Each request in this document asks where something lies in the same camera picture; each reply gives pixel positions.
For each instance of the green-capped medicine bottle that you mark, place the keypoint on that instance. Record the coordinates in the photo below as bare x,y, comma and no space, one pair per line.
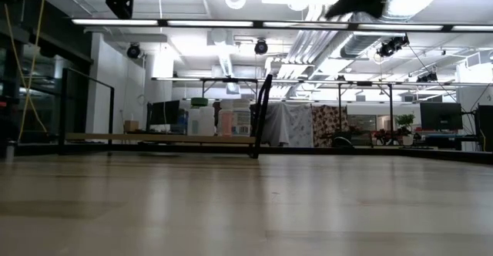
199,102

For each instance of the white-capped white medicine bottle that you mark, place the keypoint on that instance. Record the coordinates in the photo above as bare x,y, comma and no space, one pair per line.
226,105

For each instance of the small translucent white bottle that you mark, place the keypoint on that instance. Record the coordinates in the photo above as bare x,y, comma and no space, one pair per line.
207,122

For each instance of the small orange bottle white cap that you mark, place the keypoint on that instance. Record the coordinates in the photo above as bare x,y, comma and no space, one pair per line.
225,124

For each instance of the white bottle with barcode label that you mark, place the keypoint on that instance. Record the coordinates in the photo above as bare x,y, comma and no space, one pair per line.
241,119

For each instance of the black spotlight cluster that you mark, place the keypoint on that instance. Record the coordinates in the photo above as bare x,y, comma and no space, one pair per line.
427,78
393,46

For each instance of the long black light bar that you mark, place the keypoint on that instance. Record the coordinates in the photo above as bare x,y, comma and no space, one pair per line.
257,24

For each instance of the black computer monitor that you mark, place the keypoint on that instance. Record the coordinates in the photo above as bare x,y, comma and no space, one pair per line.
441,116
485,126
165,112

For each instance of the floral patterned cloth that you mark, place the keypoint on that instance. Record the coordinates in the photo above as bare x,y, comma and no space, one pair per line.
327,124

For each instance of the small potted green plant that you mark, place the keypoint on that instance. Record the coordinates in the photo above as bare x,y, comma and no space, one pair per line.
405,123

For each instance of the red flowers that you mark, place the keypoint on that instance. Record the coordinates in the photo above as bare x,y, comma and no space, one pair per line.
382,136

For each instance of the white draped cloth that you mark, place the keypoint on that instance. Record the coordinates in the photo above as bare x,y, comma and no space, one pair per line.
287,124

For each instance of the black round ceiling camera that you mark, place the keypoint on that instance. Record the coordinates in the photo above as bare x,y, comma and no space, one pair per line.
133,51
261,47

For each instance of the silver ventilation duct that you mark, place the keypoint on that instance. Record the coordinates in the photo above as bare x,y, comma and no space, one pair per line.
358,44

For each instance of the black metal table frame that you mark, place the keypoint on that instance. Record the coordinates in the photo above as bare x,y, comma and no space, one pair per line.
229,80
390,109

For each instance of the wooden shelf with black frame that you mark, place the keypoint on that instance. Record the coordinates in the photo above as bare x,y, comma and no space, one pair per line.
154,138

